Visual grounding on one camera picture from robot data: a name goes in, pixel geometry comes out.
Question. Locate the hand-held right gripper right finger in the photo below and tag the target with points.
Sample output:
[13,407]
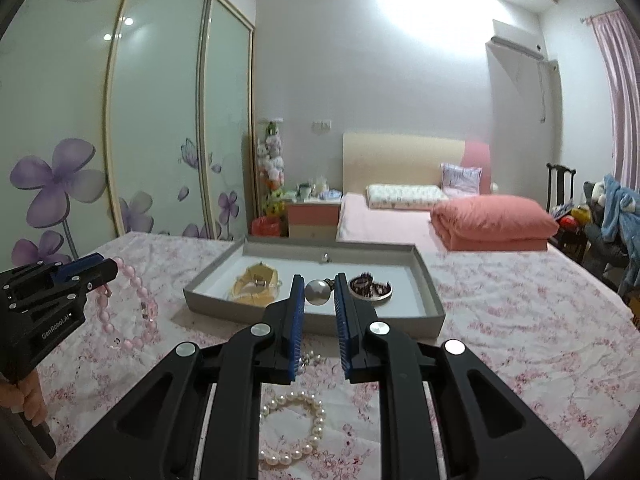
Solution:
[342,325]

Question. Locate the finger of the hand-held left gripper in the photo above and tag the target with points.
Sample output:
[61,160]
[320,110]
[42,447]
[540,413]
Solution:
[102,275]
[75,267]

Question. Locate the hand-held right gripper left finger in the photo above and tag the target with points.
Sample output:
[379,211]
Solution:
[296,320]

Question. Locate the large pearl pendant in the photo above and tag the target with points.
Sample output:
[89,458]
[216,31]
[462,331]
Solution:
[317,291]

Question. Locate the cream wrist watch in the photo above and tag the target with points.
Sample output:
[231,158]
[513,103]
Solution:
[255,280]

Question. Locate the grey shallow tray box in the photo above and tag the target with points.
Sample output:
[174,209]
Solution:
[410,300]

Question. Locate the person's left hand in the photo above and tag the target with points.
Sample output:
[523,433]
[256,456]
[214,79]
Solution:
[30,400]

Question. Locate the thin silver bangle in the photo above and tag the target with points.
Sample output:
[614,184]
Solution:
[311,358]

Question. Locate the red plastic bag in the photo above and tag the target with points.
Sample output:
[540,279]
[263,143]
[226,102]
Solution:
[265,226]

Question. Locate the pink and white nightstand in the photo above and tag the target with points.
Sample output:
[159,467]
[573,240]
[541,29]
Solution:
[312,220]

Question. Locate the pink bed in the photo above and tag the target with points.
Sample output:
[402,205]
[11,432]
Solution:
[380,222]

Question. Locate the dark mug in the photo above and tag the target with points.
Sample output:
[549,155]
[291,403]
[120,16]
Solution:
[304,190]

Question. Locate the white patterned pillow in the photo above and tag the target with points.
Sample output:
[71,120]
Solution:
[405,196]

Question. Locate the plush toy tower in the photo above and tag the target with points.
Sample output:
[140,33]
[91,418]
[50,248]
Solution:
[272,165]

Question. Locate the pink floral bedsheet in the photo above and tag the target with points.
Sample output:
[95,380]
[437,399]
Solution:
[500,335]

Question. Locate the cream and pink headboard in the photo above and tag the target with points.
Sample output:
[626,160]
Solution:
[395,160]

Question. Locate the flower print sliding wardrobe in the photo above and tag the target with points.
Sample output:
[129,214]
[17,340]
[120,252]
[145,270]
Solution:
[60,85]

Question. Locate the folded pink quilt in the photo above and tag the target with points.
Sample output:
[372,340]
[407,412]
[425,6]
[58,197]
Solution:
[495,222]

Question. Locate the purple pillow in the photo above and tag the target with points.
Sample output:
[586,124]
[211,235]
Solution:
[462,179]

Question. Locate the red and yellow toys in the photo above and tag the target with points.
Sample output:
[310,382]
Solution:
[572,220]

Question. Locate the dark wooden chair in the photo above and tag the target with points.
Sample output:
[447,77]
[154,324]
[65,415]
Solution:
[560,185]

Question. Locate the black office chair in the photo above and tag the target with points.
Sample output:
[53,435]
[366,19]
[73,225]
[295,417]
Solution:
[600,245]

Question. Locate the blue garment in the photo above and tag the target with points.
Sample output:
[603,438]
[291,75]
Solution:
[617,210]

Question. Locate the air conditioner pipe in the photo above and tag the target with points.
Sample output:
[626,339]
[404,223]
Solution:
[547,90]

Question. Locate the white air conditioner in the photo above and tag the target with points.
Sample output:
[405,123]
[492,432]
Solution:
[517,42]

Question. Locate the pink curtain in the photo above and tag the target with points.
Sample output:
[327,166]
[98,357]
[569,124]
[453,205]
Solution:
[622,100]

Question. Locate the wall switch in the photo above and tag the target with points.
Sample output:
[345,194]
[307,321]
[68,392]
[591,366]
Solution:
[322,126]

